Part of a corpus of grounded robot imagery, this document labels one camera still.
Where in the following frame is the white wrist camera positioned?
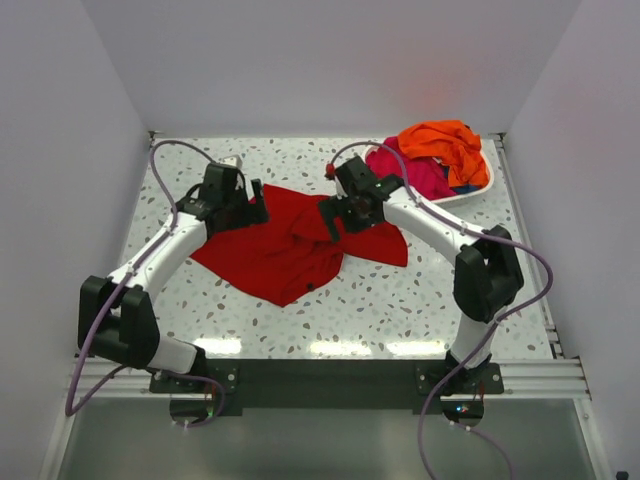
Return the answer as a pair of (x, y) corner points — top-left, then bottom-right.
(219, 155), (242, 169)
(324, 162), (345, 197)

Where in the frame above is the white laundry basket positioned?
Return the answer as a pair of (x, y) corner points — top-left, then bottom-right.
(362, 145), (495, 206)

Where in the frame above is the orange t shirt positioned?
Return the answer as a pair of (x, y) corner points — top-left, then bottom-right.
(397, 120), (490, 188)

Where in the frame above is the magenta t shirt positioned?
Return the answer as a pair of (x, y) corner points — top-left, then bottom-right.
(365, 137), (456, 201)

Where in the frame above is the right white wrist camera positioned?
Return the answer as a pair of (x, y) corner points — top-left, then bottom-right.
(324, 162), (345, 197)

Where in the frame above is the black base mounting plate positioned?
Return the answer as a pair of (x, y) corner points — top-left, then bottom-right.
(149, 357), (504, 419)

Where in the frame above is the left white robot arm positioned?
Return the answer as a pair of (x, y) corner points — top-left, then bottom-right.
(78, 163), (269, 392)

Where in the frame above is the aluminium frame rail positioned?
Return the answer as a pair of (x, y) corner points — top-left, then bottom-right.
(76, 358), (590, 403)

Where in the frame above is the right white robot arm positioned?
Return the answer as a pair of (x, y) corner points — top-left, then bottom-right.
(319, 156), (524, 393)

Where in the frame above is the red t shirt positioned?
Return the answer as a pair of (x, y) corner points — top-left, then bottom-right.
(191, 185), (408, 307)

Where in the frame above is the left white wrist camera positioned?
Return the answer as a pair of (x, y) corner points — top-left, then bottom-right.
(219, 155), (242, 169)

